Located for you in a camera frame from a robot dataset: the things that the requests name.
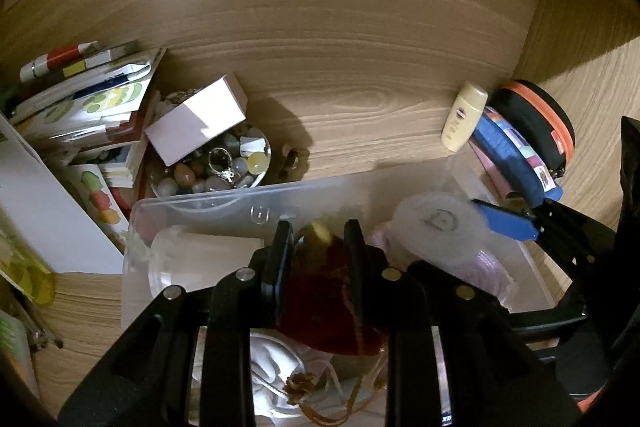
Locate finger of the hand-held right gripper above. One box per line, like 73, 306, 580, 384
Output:
472, 199, 619, 274
507, 301, 589, 339

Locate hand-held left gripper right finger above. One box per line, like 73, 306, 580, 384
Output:
344, 219, 587, 427

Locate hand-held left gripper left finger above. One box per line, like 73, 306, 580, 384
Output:
57, 219, 296, 427

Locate dark red drawstring pouch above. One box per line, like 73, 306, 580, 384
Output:
276, 234, 387, 356

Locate round clear plastic lid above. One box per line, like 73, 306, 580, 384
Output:
391, 193, 494, 264

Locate cream cylindrical jar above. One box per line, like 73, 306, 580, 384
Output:
147, 228, 267, 299

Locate clear plastic storage bin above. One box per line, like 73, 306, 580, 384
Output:
121, 156, 557, 427

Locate white drawstring pouch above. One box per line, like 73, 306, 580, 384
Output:
249, 331, 353, 419

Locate pink flat notebook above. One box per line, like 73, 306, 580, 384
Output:
469, 141, 512, 204

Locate blue patchwork pouch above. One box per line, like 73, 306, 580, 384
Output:
470, 106, 564, 208

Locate black and orange round case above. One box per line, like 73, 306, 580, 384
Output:
491, 79, 577, 178

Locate cream lotion bottle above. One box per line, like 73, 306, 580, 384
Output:
440, 81, 489, 153

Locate metal keyring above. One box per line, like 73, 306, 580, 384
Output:
206, 147, 237, 184

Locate pile of polished stones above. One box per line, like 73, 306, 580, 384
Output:
159, 131, 272, 196

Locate glass bowl of stones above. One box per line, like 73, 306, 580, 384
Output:
147, 126, 274, 200

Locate small white cardboard box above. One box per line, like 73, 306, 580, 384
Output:
144, 73, 249, 167

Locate fruit print booklet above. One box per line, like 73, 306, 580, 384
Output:
74, 163, 132, 249

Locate stack of books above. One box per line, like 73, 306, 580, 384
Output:
9, 47, 168, 188

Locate white box at left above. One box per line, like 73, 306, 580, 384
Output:
0, 111, 126, 276

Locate metal pens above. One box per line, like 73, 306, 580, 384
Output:
9, 299, 67, 351

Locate yellow plastic packet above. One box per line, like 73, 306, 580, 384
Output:
0, 227, 57, 309

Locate green packet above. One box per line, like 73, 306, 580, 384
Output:
0, 311, 37, 400

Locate red and white tube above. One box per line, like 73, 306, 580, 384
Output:
19, 41, 102, 84

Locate small gold ring ornament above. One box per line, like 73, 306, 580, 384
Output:
281, 146, 302, 174

